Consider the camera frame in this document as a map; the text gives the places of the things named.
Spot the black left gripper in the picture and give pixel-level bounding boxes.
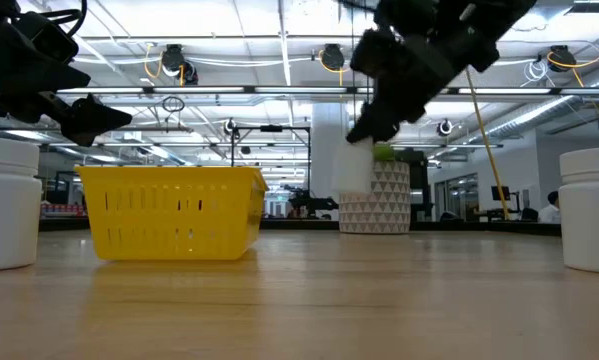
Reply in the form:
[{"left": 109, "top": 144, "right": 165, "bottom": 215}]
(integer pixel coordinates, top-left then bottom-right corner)
[{"left": 0, "top": 22, "right": 133, "bottom": 148}]

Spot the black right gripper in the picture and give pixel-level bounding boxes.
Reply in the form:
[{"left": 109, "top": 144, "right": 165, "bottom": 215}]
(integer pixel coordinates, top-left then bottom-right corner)
[{"left": 346, "top": 24, "right": 500, "bottom": 146}]

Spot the white plastic pill bottle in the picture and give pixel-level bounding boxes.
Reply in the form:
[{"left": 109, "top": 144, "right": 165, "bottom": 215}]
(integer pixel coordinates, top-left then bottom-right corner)
[
  {"left": 0, "top": 136, "right": 43, "bottom": 273},
  {"left": 558, "top": 146, "right": 599, "bottom": 275},
  {"left": 331, "top": 137, "right": 375, "bottom": 195}
]

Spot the yellow plastic slotted basket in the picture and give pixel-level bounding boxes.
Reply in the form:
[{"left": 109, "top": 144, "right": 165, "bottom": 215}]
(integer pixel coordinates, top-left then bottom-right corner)
[{"left": 75, "top": 165, "right": 270, "bottom": 262}]

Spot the green artificial plant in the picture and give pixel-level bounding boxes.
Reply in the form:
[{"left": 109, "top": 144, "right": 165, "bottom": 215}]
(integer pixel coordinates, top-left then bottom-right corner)
[{"left": 372, "top": 143, "right": 398, "bottom": 163}]

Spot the black machine cabinet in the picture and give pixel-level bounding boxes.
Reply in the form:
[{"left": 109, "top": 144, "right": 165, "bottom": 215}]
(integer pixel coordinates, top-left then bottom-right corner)
[{"left": 396, "top": 148, "right": 434, "bottom": 221}]

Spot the grey white triangle-pattern planter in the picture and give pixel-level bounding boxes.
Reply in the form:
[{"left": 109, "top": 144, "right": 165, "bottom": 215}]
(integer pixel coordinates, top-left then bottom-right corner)
[{"left": 338, "top": 159, "right": 412, "bottom": 235}]

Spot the person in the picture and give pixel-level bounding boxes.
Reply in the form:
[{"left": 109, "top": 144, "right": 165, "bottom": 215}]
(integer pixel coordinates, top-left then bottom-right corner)
[{"left": 537, "top": 190, "right": 563, "bottom": 224}]

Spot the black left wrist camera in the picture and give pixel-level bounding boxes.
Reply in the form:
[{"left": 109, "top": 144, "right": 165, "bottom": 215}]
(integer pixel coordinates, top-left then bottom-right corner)
[{"left": 13, "top": 10, "right": 80, "bottom": 65}]

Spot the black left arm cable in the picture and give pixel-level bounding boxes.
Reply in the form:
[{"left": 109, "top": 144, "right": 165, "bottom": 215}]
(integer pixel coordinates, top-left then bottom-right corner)
[{"left": 41, "top": 0, "right": 88, "bottom": 37}]

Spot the black metal frame rig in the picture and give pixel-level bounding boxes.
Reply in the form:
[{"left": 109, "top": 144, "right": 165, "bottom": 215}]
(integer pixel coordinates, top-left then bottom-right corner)
[{"left": 230, "top": 124, "right": 313, "bottom": 171}]

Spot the yellow hanging cable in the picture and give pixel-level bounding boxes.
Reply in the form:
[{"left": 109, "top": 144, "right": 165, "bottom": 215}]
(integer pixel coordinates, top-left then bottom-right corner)
[{"left": 464, "top": 67, "right": 511, "bottom": 221}]

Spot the silver ceiling air duct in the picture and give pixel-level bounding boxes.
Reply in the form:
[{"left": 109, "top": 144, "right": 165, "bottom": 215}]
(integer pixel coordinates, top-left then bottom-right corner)
[{"left": 466, "top": 92, "right": 599, "bottom": 144}]

